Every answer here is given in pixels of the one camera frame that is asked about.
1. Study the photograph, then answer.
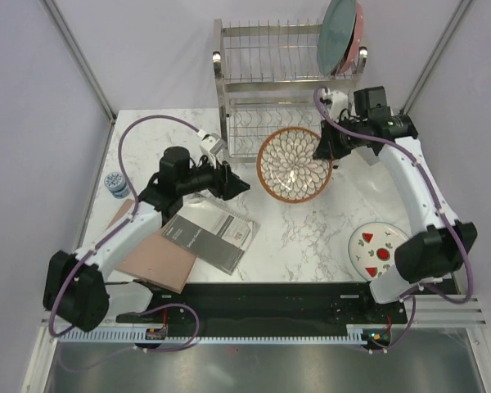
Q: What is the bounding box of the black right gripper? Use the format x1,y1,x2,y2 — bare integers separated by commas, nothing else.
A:
313,114,367,161

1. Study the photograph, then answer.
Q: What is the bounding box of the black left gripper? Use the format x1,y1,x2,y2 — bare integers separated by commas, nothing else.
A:
178,151,250,201

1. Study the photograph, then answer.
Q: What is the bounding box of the floral patterned orange-rim bowl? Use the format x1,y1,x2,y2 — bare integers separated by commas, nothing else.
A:
256,127,333,204

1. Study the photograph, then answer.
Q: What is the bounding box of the teal ceramic plate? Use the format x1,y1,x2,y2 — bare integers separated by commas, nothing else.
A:
317,0,357,76

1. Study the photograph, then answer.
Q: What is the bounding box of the pink dotted scalloped plate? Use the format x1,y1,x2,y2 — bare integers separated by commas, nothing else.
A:
336,2,364,75

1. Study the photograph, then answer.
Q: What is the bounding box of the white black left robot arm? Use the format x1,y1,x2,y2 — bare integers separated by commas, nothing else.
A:
43,147,250,332

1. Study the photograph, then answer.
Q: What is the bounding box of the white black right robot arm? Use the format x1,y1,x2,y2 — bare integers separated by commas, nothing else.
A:
313,86,477,323

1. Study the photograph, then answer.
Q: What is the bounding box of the stainless steel dish rack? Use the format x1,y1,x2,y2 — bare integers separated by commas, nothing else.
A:
212,19,368,163

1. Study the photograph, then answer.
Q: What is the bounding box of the grey setup guide booklet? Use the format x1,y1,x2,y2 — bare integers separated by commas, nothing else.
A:
162,193,260,275

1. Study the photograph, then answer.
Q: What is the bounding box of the pink notebook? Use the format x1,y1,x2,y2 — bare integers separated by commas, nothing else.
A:
110,199,197,294

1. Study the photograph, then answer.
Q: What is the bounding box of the white watermelon pattern plate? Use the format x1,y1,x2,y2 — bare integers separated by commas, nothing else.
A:
348,222,409,281

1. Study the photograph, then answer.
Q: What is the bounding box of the blue white round tin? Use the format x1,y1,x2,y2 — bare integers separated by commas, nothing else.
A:
104,171,130,199

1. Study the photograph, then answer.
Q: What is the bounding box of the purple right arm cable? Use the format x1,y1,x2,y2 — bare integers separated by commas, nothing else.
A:
313,87,475,355

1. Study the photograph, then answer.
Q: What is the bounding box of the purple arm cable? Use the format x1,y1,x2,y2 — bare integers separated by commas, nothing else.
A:
47,115,208,373
313,87,475,355

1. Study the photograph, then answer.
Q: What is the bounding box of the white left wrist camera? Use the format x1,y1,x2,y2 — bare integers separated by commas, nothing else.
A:
197,129,227,167

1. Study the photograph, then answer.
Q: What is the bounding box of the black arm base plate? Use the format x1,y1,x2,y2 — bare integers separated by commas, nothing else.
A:
67,281,462,335

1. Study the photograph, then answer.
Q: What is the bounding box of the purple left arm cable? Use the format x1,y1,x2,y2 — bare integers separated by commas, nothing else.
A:
47,115,208,373

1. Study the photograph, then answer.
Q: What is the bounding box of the light blue cable duct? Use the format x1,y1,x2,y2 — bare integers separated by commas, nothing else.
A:
59,325,376,345

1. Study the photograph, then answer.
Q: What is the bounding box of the aluminium frame post right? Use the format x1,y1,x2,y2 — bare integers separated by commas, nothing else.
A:
399,0,475,114

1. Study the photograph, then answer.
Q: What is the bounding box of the aluminium frame post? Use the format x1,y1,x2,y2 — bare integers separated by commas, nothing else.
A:
399,0,475,114
40,0,116,124

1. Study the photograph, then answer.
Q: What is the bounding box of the aluminium front rail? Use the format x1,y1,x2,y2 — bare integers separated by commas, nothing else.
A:
40,292,489,328

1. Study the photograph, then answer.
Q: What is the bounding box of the aluminium frame post left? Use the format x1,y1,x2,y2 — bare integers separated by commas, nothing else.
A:
40,0,116,124

